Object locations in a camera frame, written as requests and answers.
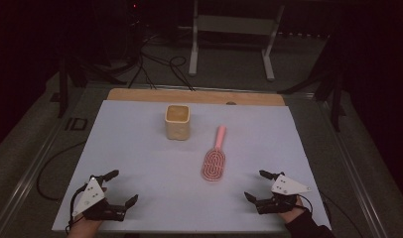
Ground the black tripod stand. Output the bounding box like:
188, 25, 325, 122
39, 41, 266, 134
55, 49, 91, 119
277, 33, 346, 133

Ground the person's right hand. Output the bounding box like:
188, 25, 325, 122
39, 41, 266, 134
278, 195, 313, 226

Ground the white metal stand frame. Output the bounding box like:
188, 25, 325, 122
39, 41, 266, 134
188, 0, 286, 82

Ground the black rectangular floor bracket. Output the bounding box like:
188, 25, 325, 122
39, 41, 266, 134
65, 116, 89, 132

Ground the person's left hand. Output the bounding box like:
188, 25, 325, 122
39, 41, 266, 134
67, 217, 104, 238

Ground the right hand-held gripper cable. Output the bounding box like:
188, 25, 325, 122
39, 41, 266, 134
298, 193, 333, 223

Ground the thin black looping floor cable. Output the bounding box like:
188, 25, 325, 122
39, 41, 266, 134
36, 141, 88, 201

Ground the aluminium floor rail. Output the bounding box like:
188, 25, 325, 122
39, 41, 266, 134
317, 95, 403, 238
0, 86, 106, 232

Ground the black floor cable bundle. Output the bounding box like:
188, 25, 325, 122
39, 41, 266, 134
127, 39, 197, 92

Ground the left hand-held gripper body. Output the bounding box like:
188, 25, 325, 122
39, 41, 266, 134
69, 175, 127, 222

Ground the yellow square cup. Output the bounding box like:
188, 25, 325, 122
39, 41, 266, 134
164, 104, 192, 142

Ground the hand-held gripper cable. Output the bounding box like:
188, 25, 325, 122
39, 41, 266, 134
66, 183, 90, 234
298, 193, 333, 223

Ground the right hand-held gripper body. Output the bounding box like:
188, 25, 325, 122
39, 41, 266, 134
254, 172, 313, 215

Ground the pink hairbrush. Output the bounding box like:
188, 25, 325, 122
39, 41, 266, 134
201, 124, 228, 182

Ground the left hand-held gripper cable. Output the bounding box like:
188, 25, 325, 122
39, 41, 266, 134
66, 183, 90, 234

